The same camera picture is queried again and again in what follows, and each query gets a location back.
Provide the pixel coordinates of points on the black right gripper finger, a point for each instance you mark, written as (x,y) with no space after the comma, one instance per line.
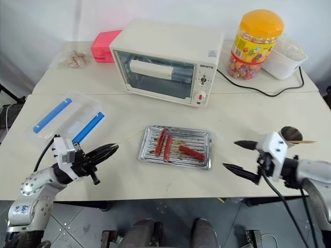
(240,171)
(245,144)

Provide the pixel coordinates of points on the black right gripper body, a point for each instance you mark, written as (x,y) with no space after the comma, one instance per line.
(265,165)

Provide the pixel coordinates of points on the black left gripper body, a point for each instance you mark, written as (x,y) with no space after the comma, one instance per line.
(82,162)

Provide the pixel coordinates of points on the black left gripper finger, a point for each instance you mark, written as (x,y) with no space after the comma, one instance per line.
(102,158)
(103,150)

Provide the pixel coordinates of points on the thin wooden skewer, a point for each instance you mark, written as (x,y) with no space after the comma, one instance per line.
(130,137)
(306,141)

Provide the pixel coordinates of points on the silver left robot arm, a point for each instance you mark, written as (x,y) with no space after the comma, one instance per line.
(36,191)

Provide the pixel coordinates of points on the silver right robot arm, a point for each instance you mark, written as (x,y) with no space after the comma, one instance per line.
(313,178)

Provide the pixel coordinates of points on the metal cup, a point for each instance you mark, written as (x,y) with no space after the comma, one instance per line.
(293,136)

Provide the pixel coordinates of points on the red sausage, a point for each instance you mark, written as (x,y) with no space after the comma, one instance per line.
(168,148)
(161,142)
(192,153)

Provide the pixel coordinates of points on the silver metal baking tray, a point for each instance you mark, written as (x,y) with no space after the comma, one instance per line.
(192,137)

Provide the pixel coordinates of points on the clear container with blue clips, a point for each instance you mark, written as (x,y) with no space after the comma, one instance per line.
(64,116)

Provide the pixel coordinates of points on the dark rounded shape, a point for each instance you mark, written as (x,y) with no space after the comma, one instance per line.
(205,233)
(138,233)

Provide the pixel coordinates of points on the white plastic bin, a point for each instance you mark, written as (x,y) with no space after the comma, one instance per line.
(283,63)

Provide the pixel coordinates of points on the clear bag of snacks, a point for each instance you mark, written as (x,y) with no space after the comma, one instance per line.
(75,59)

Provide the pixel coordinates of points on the candy jar with orange lid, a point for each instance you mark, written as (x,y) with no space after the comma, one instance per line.
(254,44)

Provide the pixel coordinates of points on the pink plastic box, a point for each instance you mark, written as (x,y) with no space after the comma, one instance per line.
(103,45)

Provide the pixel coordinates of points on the clear plastic wrappers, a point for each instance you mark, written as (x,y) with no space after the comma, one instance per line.
(291,46)

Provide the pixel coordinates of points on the white toaster oven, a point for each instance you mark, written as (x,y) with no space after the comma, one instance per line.
(165,44)

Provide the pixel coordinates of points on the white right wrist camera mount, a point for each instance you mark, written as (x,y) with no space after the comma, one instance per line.
(275,151)

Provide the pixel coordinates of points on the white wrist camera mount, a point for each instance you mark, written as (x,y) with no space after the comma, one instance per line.
(63,148)
(275,151)

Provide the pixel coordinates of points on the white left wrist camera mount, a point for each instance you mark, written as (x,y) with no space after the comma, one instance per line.
(63,148)

